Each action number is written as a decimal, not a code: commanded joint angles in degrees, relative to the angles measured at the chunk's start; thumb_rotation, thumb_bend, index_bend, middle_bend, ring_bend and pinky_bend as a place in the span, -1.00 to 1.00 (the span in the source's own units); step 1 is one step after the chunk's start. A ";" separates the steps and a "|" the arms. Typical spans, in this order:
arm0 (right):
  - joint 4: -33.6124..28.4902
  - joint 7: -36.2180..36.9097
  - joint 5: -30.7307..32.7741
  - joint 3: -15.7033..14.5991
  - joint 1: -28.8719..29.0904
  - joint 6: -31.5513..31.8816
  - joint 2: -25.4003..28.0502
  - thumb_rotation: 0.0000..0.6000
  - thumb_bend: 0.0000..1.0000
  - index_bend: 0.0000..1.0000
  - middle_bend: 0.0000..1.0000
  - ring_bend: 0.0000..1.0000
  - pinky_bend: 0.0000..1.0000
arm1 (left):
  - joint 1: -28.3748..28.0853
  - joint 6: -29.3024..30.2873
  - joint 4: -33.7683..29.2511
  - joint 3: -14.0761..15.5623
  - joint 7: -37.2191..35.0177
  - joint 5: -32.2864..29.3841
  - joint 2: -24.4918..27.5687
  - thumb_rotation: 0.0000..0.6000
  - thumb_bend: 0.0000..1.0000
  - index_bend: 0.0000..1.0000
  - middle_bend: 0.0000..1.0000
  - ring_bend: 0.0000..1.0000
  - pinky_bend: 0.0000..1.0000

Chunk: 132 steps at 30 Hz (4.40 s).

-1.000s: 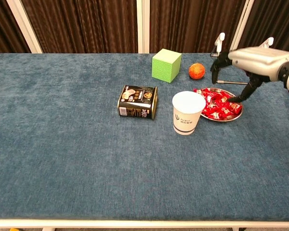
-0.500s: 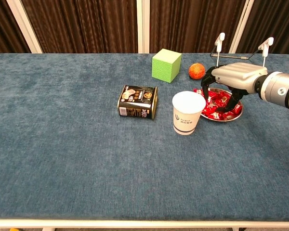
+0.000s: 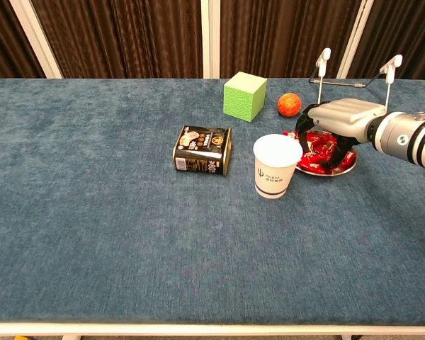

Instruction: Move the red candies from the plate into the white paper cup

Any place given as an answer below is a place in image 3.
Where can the green foam cube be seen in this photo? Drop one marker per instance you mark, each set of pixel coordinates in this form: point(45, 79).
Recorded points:
point(242, 101)

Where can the orange ball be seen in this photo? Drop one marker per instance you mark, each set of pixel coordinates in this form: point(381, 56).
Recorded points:
point(289, 105)

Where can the white partition post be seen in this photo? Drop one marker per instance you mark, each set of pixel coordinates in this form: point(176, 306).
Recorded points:
point(36, 39)
point(355, 35)
point(210, 35)

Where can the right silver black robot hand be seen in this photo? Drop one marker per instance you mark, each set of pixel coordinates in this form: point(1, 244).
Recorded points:
point(343, 115)

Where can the round steel plate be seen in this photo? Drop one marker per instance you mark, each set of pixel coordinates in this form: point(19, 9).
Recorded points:
point(343, 170)

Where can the white paper cup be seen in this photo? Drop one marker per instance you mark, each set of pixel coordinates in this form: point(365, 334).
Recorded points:
point(272, 177)

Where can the yellow floor tape strip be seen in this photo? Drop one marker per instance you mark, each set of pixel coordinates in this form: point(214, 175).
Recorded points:
point(21, 338)

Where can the black tin can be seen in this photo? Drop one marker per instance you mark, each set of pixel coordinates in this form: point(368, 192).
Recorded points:
point(198, 148)

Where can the white table frame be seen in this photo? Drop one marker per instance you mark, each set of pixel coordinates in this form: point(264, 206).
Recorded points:
point(198, 329)

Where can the dark brown curtain panel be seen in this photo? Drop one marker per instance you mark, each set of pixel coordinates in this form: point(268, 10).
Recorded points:
point(411, 28)
point(120, 35)
point(3, 42)
point(280, 35)

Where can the red wrapped candy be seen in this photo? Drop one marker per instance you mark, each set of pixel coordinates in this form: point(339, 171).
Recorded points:
point(308, 163)
point(289, 134)
point(347, 161)
point(317, 143)

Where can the blue tablecloth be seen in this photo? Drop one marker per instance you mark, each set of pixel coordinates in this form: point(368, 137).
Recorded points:
point(127, 230)

